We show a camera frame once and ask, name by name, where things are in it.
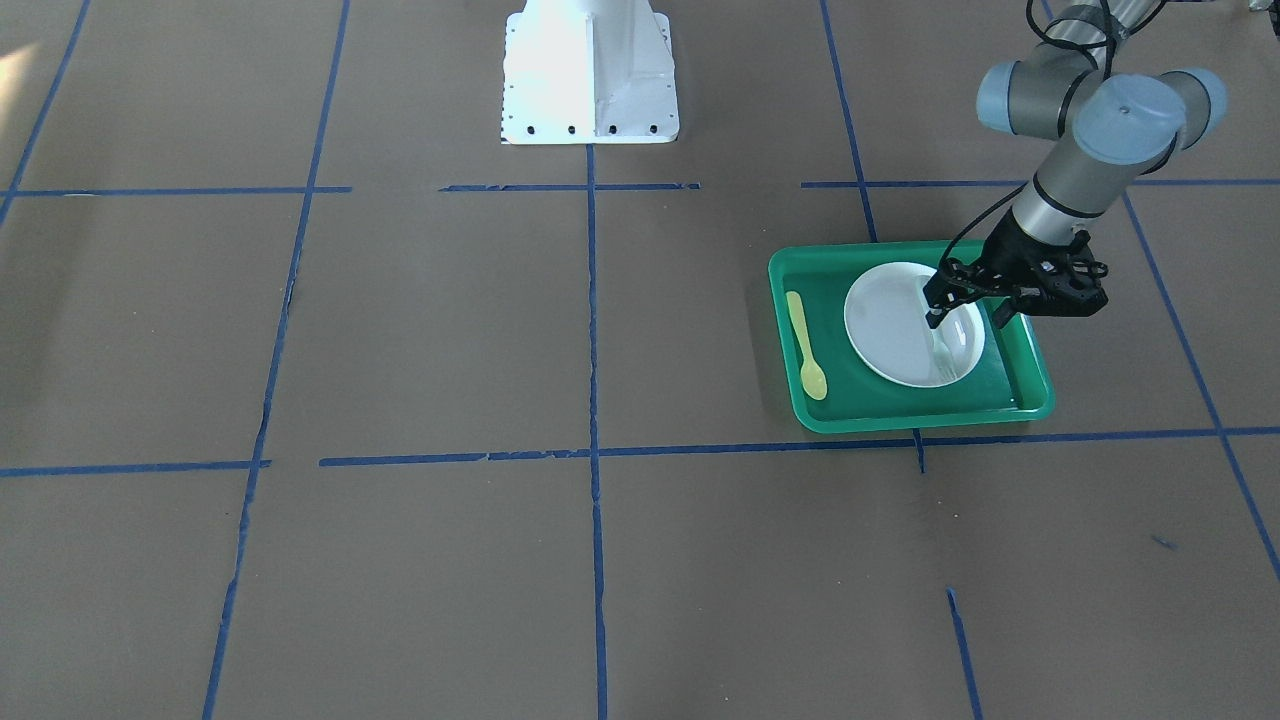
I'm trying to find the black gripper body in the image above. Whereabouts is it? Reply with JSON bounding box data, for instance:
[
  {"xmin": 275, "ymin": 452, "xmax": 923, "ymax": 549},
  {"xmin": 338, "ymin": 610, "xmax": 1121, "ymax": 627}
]
[{"xmin": 975, "ymin": 211, "xmax": 1073, "ymax": 299}]

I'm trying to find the pale green plastic fork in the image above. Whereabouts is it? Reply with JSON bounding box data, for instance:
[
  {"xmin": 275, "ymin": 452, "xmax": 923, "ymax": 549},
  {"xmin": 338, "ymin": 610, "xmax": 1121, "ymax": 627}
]
[{"xmin": 920, "ymin": 279, "xmax": 959, "ymax": 386}]

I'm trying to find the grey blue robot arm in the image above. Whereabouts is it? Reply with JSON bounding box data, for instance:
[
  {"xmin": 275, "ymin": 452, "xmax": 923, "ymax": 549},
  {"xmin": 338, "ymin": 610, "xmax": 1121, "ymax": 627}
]
[{"xmin": 922, "ymin": 1, "xmax": 1229, "ymax": 329}]

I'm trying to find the green plastic tray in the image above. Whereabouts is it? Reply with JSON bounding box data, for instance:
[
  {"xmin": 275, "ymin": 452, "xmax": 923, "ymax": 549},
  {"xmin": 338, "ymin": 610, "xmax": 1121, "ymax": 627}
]
[{"xmin": 768, "ymin": 240, "xmax": 1055, "ymax": 434}]

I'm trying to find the white round plate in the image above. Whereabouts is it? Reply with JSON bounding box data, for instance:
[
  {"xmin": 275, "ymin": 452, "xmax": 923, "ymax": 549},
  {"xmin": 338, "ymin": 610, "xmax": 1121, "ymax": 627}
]
[{"xmin": 844, "ymin": 263, "xmax": 987, "ymax": 389}]

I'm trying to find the yellow plastic spoon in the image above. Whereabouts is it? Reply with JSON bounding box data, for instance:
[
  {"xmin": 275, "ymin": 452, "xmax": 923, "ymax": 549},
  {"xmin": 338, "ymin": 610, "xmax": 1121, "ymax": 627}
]
[{"xmin": 785, "ymin": 291, "xmax": 828, "ymax": 401}]

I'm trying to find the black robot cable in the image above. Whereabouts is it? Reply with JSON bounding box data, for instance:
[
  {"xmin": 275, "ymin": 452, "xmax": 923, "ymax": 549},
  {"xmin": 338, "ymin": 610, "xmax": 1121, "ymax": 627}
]
[{"xmin": 938, "ymin": 0, "xmax": 1166, "ymax": 275}]

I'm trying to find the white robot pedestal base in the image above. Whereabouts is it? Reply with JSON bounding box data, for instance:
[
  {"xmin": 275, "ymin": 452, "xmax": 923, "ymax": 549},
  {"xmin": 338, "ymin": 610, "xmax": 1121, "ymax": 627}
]
[{"xmin": 500, "ymin": 1, "xmax": 681, "ymax": 146}]

